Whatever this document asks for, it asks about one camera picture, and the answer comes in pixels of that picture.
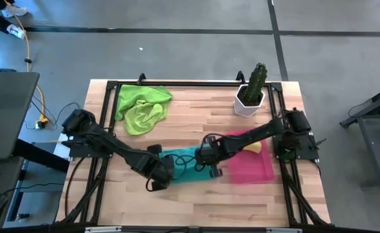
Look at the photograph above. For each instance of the dark grey desk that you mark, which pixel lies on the dark grey desk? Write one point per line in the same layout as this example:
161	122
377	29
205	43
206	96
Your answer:
8	110

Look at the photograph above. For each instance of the silver metal bracket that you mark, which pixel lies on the silver metal bracket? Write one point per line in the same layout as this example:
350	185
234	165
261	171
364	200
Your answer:
283	230
103	229

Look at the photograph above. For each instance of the white hexagonal planter pot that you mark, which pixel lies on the white hexagonal planter pot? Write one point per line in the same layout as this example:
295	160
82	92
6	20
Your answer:
246	110

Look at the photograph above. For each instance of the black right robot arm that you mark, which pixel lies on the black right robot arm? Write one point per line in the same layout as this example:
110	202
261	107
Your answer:
257	136

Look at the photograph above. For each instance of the green cactus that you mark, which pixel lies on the green cactus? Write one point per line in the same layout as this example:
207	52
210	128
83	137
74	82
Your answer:
257	82

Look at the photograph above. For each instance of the pink plastic basket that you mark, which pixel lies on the pink plastic basket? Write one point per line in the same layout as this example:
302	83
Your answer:
251	168

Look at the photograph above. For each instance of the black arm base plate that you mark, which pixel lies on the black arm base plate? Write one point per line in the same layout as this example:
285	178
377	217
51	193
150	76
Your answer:
76	152
306	152

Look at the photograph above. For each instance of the lime green microfiber towel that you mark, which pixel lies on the lime green microfiber towel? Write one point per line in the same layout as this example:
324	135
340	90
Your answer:
142	119

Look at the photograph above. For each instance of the yellow power plug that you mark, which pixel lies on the yellow power plug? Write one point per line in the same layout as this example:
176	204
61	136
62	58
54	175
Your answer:
41	123

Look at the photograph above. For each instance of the person's white shoe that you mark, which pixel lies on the person's white shoe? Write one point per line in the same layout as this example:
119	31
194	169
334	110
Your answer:
15	31
13	10

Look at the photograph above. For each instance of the yellow microfiber towel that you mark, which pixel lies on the yellow microfiber towel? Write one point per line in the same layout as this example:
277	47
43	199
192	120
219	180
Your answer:
253	147

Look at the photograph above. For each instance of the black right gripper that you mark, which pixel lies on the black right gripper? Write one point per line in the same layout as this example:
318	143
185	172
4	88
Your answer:
209	152

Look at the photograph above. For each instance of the grey metal stand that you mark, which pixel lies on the grey metal stand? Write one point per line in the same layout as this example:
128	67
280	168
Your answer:
372	145

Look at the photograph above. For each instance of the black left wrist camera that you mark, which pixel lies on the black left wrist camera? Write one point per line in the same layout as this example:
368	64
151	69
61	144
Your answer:
154	149

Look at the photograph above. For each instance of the black metal table frame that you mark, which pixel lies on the black metal table frame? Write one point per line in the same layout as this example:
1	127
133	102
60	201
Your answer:
193	83

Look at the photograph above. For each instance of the bright green microfiber towel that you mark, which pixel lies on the bright green microfiber towel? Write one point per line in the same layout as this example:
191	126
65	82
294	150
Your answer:
134	94

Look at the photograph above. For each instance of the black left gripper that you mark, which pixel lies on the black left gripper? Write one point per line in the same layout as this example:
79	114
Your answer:
159	173

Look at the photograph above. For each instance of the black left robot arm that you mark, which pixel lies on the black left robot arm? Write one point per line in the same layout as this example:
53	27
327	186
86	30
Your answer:
112	145

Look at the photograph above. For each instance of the teal microfiber towel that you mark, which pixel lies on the teal microfiber towel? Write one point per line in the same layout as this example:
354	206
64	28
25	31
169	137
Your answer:
189	176

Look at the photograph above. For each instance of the black desk leg beam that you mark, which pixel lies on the black desk leg beam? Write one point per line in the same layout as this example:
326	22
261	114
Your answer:
40	155

